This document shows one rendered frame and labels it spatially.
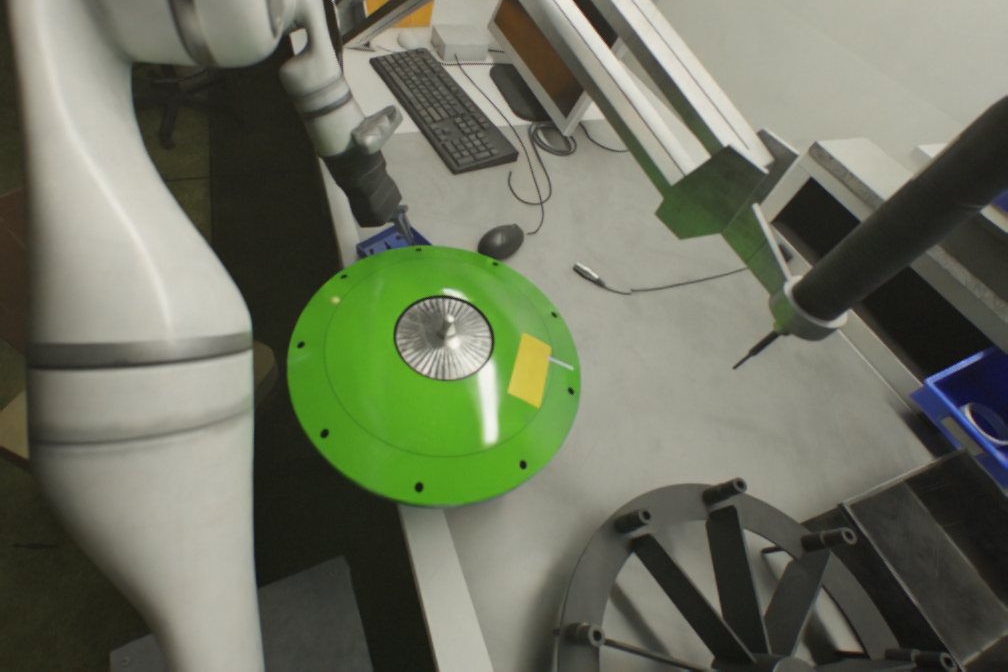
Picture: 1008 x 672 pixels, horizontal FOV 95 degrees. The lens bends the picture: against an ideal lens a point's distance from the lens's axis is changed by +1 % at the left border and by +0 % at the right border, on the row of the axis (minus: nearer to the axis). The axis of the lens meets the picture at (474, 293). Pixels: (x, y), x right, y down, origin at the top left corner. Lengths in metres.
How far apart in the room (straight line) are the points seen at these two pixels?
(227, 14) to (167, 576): 0.25
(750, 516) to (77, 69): 0.67
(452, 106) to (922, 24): 0.84
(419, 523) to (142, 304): 0.43
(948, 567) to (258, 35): 0.95
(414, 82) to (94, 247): 0.99
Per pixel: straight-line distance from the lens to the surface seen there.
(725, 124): 0.43
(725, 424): 0.80
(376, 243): 0.80
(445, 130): 1.04
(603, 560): 0.56
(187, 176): 2.48
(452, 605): 0.59
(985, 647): 0.92
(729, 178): 0.40
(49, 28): 0.28
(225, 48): 0.29
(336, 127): 0.62
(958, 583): 0.93
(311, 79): 0.61
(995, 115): 0.37
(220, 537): 0.27
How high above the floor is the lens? 1.50
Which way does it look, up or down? 51 degrees down
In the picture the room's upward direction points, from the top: 15 degrees clockwise
